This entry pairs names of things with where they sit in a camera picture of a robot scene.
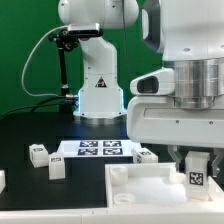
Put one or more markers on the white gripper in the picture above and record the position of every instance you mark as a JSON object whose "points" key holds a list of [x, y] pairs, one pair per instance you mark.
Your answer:
{"points": [[155, 120]]}

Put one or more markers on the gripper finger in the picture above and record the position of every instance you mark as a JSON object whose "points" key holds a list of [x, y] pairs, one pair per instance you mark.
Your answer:
{"points": [[219, 156]]}

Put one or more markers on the white square tabletop part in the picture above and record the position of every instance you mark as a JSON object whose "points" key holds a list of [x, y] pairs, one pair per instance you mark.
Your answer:
{"points": [[145, 184]]}

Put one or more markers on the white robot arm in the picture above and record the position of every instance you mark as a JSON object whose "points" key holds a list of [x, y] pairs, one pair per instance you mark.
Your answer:
{"points": [[182, 103]]}

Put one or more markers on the white workspace fence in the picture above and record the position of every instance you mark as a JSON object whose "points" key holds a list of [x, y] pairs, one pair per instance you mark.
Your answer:
{"points": [[31, 200]]}

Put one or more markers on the white marker sheet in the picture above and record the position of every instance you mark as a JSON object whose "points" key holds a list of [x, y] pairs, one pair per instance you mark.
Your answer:
{"points": [[97, 148]]}

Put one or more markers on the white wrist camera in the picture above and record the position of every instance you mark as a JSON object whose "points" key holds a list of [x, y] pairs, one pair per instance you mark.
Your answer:
{"points": [[159, 83]]}

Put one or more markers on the grey camera on stand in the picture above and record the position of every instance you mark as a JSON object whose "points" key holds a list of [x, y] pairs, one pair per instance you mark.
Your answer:
{"points": [[85, 31]]}

